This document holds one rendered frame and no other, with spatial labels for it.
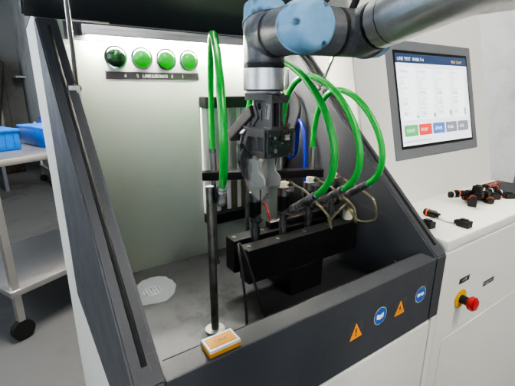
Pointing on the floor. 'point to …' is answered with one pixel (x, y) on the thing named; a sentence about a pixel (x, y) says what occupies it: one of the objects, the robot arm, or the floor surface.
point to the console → (378, 82)
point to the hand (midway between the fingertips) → (257, 193)
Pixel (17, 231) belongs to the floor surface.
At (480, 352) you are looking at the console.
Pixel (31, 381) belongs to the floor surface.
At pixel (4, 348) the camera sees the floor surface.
